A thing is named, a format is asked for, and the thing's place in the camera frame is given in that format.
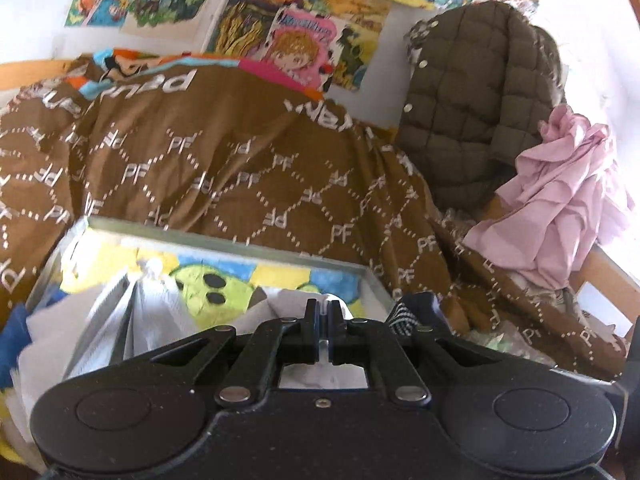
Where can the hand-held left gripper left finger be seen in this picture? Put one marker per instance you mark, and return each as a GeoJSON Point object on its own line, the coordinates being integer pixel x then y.
{"type": "Point", "coordinates": [315, 340]}

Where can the white cloth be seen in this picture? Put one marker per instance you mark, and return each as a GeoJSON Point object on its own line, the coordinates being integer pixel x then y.
{"type": "Point", "coordinates": [320, 376]}

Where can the wooden furniture frame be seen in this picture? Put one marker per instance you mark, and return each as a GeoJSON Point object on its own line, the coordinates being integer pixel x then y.
{"type": "Point", "coordinates": [610, 285]}

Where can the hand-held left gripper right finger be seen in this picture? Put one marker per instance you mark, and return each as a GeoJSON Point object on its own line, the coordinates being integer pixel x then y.
{"type": "Point", "coordinates": [342, 340]}

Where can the black white striped sock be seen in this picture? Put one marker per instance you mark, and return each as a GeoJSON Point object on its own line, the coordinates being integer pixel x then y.
{"type": "Point", "coordinates": [405, 317]}

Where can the light grey cloth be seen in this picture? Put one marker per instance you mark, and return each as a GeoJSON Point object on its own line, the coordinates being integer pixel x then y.
{"type": "Point", "coordinates": [40, 360]}

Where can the brown printed blanket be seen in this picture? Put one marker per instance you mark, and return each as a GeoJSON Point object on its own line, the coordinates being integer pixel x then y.
{"type": "Point", "coordinates": [250, 160]}

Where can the colourful cartoon storage box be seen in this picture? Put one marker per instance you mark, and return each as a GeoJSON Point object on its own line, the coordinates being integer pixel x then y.
{"type": "Point", "coordinates": [225, 242]}

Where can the pink cloth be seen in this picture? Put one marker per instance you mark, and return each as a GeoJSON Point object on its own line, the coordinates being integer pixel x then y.
{"type": "Point", "coordinates": [560, 195]}

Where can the wooden bed rail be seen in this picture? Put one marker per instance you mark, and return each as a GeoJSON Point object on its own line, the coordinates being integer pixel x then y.
{"type": "Point", "coordinates": [35, 67]}

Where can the olive quilted jacket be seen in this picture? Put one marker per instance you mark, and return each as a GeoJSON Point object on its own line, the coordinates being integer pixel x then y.
{"type": "Point", "coordinates": [465, 110]}

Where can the cartoon girl wall poster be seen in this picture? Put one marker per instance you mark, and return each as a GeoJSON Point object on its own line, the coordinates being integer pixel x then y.
{"type": "Point", "coordinates": [295, 45]}

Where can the cartoon printed cloth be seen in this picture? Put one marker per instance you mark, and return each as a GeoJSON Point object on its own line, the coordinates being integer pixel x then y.
{"type": "Point", "coordinates": [215, 285]}

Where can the dark green cartoon wall poster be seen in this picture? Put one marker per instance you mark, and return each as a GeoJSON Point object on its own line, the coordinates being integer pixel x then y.
{"type": "Point", "coordinates": [352, 60]}

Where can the blue cloth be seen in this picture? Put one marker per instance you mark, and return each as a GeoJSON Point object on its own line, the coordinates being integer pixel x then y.
{"type": "Point", "coordinates": [12, 340]}

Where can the yellow cloth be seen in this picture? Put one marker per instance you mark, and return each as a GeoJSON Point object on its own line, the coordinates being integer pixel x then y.
{"type": "Point", "coordinates": [7, 425]}

